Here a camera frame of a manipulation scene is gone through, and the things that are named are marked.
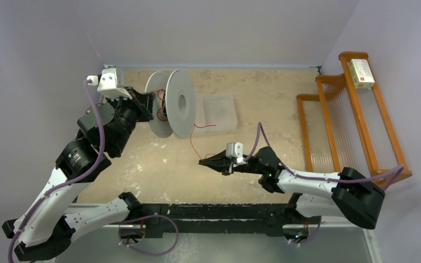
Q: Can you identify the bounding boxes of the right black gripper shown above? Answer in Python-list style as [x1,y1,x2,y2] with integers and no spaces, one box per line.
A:
[199,150,265,176]

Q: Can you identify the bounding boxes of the red wire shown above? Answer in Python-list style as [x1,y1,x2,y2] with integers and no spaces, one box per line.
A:
[150,89,168,121]

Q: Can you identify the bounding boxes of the grey plastic cable spool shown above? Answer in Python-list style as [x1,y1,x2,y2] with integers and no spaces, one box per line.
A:
[145,70,196,139]

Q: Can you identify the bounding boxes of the orange wire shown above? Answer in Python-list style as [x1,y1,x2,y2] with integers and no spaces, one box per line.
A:
[189,124,217,161]

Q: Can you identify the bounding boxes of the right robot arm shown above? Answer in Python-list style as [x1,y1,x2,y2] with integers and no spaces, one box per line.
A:
[198,146,385,230]

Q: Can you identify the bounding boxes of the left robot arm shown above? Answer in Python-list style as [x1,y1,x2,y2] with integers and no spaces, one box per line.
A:
[2,87,155,261]

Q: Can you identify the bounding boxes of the translucent plastic divided tray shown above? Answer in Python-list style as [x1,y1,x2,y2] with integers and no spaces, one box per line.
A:
[194,93,238,133]

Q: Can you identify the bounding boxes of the orange wooden rack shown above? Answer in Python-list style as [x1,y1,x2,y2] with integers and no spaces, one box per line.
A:
[297,52,413,183]

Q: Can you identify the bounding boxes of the white box red label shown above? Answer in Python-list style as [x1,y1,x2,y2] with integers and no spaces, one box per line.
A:
[348,59,375,89]

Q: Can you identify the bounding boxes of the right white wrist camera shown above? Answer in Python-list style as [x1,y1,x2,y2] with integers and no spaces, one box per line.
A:
[225,142,245,163]

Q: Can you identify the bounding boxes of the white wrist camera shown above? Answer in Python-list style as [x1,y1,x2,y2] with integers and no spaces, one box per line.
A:
[86,67,133,100]
[225,142,245,163]

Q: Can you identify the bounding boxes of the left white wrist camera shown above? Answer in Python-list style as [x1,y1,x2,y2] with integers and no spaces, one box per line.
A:
[86,67,133,100]

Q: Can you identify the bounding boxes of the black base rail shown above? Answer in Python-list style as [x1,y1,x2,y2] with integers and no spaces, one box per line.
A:
[125,203,320,238]

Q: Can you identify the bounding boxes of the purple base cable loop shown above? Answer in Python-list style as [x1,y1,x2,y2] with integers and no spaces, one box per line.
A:
[118,214,180,256]

